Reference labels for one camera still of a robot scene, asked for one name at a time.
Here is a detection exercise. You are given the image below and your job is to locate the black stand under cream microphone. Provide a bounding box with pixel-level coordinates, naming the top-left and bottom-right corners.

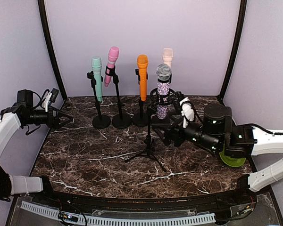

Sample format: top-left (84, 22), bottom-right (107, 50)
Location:
top-left (151, 115), bottom-right (171, 124)

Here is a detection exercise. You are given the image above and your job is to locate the green bowl on saucer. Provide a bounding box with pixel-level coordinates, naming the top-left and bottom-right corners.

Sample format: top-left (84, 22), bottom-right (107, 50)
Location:
top-left (219, 147), bottom-right (246, 168)

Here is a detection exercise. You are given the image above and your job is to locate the black stand under pink microphone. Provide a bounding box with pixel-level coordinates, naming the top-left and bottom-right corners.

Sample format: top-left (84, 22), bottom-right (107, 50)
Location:
top-left (105, 66), bottom-right (132, 129)

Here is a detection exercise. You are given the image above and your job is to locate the cream white microphone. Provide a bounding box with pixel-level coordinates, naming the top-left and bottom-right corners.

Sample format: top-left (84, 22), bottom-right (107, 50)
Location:
top-left (162, 48), bottom-right (174, 68)

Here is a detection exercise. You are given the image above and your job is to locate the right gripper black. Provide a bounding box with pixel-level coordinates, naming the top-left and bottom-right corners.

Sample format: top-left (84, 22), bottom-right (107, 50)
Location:
top-left (151, 111), bottom-right (222, 152)

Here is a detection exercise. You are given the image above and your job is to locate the black stand under orange microphone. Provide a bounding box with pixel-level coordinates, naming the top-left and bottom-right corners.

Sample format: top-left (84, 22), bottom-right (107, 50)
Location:
top-left (132, 69), bottom-right (148, 127)

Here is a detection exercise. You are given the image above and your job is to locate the orange microphone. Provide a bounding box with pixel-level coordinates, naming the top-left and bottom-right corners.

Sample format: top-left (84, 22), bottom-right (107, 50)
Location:
top-left (137, 54), bottom-right (149, 101)

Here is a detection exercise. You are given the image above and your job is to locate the right black corner post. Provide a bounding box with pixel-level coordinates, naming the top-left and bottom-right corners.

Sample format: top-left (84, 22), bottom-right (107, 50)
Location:
top-left (217, 0), bottom-right (247, 103)

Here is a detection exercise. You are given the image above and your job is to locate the black front rail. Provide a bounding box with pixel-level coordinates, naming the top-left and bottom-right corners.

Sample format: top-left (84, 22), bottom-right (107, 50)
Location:
top-left (17, 188), bottom-right (269, 213)

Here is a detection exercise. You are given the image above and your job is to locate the glitter microphone with silver grille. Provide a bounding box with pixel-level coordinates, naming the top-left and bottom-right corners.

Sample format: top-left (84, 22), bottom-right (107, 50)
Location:
top-left (156, 64), bottom-right (172, 120)

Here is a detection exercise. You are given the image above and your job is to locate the pink microphone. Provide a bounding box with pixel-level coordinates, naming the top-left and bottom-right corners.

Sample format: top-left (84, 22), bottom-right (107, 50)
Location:
top-left (104, 46), bottom-right (119, 87)

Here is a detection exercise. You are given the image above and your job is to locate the mint green microphone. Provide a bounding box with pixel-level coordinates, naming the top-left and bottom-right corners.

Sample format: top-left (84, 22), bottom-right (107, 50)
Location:
top-left (92, 56), bottom-right (102, 102)

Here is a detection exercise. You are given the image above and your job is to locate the black stand under mint microphone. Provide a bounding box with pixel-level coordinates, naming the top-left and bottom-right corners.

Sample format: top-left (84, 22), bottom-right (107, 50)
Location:
top-left (87, 71), bottom-right (111, 129)

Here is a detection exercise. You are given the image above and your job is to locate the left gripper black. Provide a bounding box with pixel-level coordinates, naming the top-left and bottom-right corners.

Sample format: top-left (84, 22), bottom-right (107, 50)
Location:
top-left (24, 105), bottom-right (72, 129)

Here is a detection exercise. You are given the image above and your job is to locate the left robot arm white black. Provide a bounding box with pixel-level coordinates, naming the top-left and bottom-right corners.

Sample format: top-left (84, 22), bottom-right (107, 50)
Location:
top-left (0, 89), bottom-right (74, 205)

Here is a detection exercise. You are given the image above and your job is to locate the left black corner post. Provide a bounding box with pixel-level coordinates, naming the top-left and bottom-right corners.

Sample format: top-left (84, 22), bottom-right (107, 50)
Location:
top-left (37, 0), bottom-right (68, 102)

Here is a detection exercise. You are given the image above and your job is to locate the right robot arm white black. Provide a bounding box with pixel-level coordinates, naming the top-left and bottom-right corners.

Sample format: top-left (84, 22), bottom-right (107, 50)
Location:
top-left (151, 98), bottom-right (283, 204)

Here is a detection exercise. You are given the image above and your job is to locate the black corner post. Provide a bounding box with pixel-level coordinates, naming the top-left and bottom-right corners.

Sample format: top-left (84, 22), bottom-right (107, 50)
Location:
top-left (217, 0), bottom-right (247, 103)
top-left (37, 0), bottom-right (68, 102)

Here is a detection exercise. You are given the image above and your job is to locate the white slotted cable duct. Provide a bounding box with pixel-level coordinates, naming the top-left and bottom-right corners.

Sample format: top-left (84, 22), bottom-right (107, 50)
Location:
top-left (20, 201), bottom-right (216, 226)

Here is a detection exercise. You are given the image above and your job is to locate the black tripod stand with shock mount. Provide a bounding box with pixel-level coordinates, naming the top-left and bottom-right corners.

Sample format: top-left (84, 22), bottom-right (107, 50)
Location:
top-left (125, 88), bottom-right (175, 172)

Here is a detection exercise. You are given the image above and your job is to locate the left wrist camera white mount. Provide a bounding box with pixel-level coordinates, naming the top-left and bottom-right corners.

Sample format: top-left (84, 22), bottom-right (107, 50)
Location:
top-left (41, 88), bottom-right (59, 112)

